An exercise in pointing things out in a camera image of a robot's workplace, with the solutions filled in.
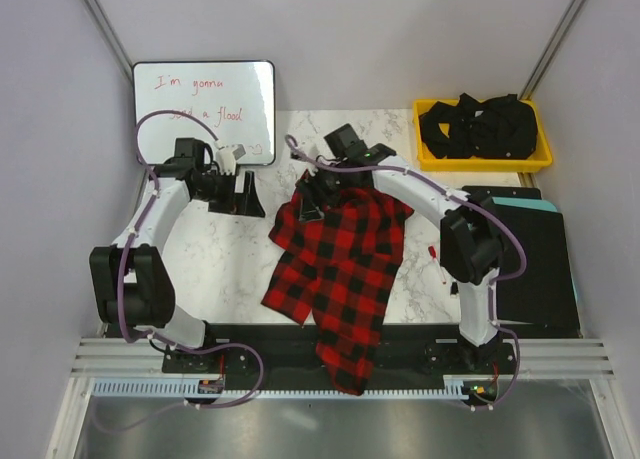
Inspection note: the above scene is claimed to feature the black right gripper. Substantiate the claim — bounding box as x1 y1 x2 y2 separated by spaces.
296 159 353 224

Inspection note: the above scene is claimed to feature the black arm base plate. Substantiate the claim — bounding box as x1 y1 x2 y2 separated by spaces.
162 324 515 391

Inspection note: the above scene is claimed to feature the black shirt in bin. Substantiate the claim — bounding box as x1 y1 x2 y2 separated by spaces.
418 93 538 160

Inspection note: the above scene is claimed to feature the red black plaid shirt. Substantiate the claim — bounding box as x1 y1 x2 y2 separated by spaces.
261 183 413 395

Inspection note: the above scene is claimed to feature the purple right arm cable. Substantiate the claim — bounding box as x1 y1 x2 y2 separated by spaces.
284 134 527 411

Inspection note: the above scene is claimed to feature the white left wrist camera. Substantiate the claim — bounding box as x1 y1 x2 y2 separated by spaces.
214 144 246 176

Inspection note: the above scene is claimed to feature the teal notebook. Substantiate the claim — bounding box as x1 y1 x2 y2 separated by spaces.
493 197 558 213

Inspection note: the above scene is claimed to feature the aluminium frame rail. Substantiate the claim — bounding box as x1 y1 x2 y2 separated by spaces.
71 338 614 380

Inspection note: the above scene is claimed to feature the yellow plastic bin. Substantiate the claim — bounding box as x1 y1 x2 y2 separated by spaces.
413 97 553 173

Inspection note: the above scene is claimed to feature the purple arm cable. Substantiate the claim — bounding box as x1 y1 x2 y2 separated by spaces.
92 109 266 434
284 134 527 411

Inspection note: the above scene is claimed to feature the red marker pen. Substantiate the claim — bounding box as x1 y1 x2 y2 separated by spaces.
428 245 447 284

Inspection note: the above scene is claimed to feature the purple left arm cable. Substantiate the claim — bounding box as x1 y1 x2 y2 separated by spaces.
92 109 266 434

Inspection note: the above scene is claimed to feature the black folder stack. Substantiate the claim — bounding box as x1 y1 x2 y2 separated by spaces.
463 185 581 338

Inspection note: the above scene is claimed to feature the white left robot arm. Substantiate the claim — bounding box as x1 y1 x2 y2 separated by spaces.
89 138 265 372

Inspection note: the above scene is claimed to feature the white slotted cable duct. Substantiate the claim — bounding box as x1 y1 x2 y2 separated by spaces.
92 376 321 399

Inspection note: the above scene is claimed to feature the white dry erase board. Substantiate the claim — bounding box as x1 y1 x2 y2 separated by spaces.
133 60 276 166

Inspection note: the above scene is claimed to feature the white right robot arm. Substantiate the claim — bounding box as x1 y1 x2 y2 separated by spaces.
286 124 504 373

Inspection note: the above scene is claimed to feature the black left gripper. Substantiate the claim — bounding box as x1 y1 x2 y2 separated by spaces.
193 170 264 218

